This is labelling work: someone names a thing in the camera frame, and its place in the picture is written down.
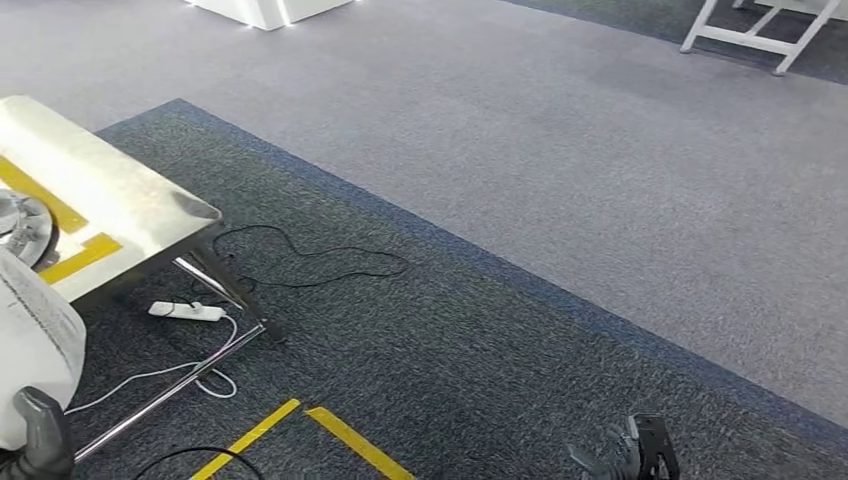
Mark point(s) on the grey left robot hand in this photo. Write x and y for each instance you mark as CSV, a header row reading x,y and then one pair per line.
x,y
46,450

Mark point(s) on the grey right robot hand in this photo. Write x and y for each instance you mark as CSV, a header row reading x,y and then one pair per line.
x,y
649,450

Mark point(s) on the white plastic car part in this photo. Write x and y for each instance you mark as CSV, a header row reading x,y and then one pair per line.
x,y
33,344

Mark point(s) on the yellow workbench tape outline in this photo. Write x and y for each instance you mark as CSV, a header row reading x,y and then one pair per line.
x,y
40,195

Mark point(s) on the stainless steel workbench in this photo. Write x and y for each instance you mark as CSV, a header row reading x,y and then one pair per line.
x,y
99,179

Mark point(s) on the white power strip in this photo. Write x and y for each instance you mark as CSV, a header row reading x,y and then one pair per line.
x,y
179,310

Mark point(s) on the grey plastic hubcap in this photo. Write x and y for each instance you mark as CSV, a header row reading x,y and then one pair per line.
x,y
26,228

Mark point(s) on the yellow floor tape outline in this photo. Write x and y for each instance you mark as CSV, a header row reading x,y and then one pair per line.
x,y
358,440

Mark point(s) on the white lit platform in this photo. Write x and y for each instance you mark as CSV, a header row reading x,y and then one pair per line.
x,y
265,10

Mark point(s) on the white table frame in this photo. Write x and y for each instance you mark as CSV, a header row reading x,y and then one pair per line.
x,y
808,4
748,38

